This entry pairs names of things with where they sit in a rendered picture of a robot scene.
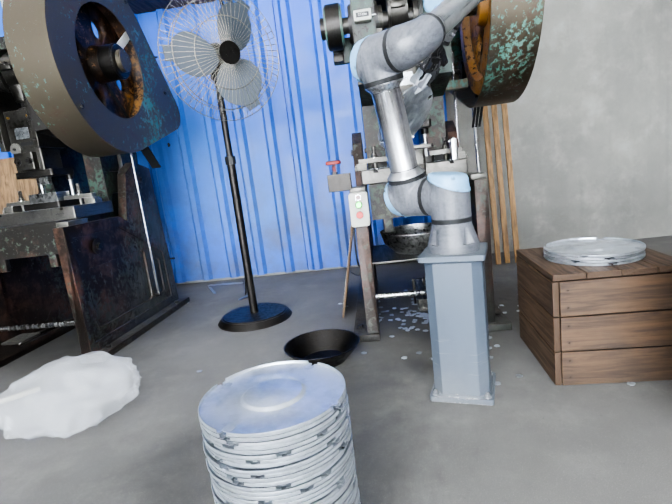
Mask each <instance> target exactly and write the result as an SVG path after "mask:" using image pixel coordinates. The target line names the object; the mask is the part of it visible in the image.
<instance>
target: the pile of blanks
mask: <svg viewBox="0 0 672 504"><path fill-rule="evenodd" d="M332 407H333V409H332V410H331V411H330V412H329V413H327V414H326V415H324V416H323V417H321V418H320V419H318V420H316V421H314V422H312V423H310V424H308V425H306V426H303V427H300V428H298V429H295V430H292V431H288V432H285V433H281V434H276V435H271V436H264V437H251V438H243V437H231V436H226V435H223V434H224V433H225V432H222V433H221V434H218V433H216V432H213V431H211V430H210V429H208V428H207V427H205V426H204V425H203V423H202V422H201V420H200V418H199V422H200V426H201V430H202V436H203V449H204V453H205V455H206V457H207V458H206V465H207V468H208V471H209V473H210V477H211V488H212V492H213V497H214V501H215V504H361V503H360V493H359V488H358V481H357V475H356V465H355V457H354V447H353V440H352V431H351V421H350V415H349V404H348V395H347V391H346V388H345V393H344V395H343V397H342V399H341V401H340V402H339V403H338V404H337V406H332Z"/></svg>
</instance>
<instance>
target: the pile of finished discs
mask: <svg viewBox="0 0 672 504"><path fill-rule="evenodd" d="M645 248H646V244H645V243H643V242H641V241H638V240H633V239H626V238H615V237H604V239H596V237H584V238H572V239H564V240H558V241H554V242H550V243H548V244H546V247H545V246H544V248H543V254H544V258H545V259H546V260H548V261H551V262H554V263H559V264H565V265H575V266H610V265H611V264H608V263H613V265H620V264H627V263H632V262H636V261H639V260H641V259H643V258H644V257H645V256H646V253H645Z"/></svg>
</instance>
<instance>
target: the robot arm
mask: <svg viewBox="0 0 672 504"><path fill-rule="evenodd" d="M482 1H484V0H423V7H424V10H425V11H426V12H427V13H423V14H421V15H420V16H419V17H417V18H415V19H413V20H411V21H408V22H405V23H402V24H399V25H396V26H393V27H391V28H389V29H386V30H383V31H381V32H378V33H376V34H373V35H368V36H366V37H365V38H363V39H361V40H359V41H358V42H357V43H356V44H355V45H354V46H353V49H352V51H351V54H350V68H351V72H352V74H353V76H354V78H356V80H357V81H358V82H361V83H363V84H364V88H365V90H366V91H368V92H369V93H370V94H371V95H372V99H373V103H374V107H375V111H376V115H377V119H378V123H379V127H380V131H381V135H382V139H383V143H384V147H385V151H386V155H387V159H388V163H389V167H390V171H391V173H390V175H389V177H388V178H387V179H388V183H387V185H386V186H385V189H384V190H385V192H384V200H385V203H386V206H387V207H388V209H389V210H390V211H391V212H392V213H393V214H395V215H398V216H405V217H410V216H431V221H432V229H431V233H430V237H429V241H428V253H430V254H433V255H461V254H467V253H472V252H475V251H478V250H479V249H480V241H479V239H478V236H477V234H476V231H475V229H474V226H473V224H472V212H471V197H470V190H471V187H470V184H469V177H468V176H467V175H466V174H465V173H461V172H432V173H429V174H428V177H427V178H426V175H425V170H424V169H423V168H421V167H420V166H419V165H418V162H417V158H416V154H415V149H414V145H413V140H412V136H411V131H410V127H409V123H408V118H407V114H406V109H405V105H404V100H403V96H402V92H401V87H400V85H401V83H402V81H403V79H404V76H403V71H406V70H409V69H411V68H413V67H415V66H417V69H416V73H415V74H414V75H412V76H411V77H410V81H411V82H412V83H413V86H415V85H417V87H418V88H417V90H416V91H415V94H417V93H419V92H421V91H422V90H424V89H425V88H426V87H427V86H429V85H430V84H431V83H432V82H433V81H434V80H435V79H436V78H437V76H438V73H439V71H440V70H441V69H440V66H443V67H444V66H445V65H446V64H447V63H448V59H447V56H446V52H445V49H444V47H443V45H445V46H449V44H450V41H452V39H453V37H454V36H455V35H456V32H457V30H458V28H459V27H460V25H461V23H462V21H463V19H464V17H465V16H467V15H468V14H469V13H470V12H471V11H472V10H473V9H474V8H475V7H476V6H477V5H478V4H479V3H480V2H482ZM425 73H426V74H425ZM424 75H425V76H424ZM422 77H424V78H423V79H422ZM421 79H422V80H421Z"/></svg>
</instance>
